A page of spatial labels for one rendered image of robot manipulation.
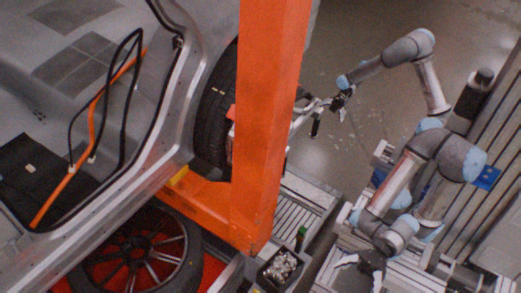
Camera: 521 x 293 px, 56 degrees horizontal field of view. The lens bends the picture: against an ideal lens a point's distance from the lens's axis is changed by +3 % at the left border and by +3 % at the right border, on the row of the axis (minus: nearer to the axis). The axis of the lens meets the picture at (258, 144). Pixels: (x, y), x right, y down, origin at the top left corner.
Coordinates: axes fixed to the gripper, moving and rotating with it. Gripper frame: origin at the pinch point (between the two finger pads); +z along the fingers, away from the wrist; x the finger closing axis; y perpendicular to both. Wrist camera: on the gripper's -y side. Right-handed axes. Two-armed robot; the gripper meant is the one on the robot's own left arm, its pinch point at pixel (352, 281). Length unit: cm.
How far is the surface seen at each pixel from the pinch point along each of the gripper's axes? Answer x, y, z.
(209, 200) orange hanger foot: 86, 38, -10
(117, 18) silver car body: 195, -7, -43
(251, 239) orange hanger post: 60, 47, -13
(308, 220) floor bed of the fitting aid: 77, 109, -79
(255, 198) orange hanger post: 57, 16, -13
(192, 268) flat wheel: 78, 63, 10
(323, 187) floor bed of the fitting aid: 87, 105, -106
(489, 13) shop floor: 119, 110, -417
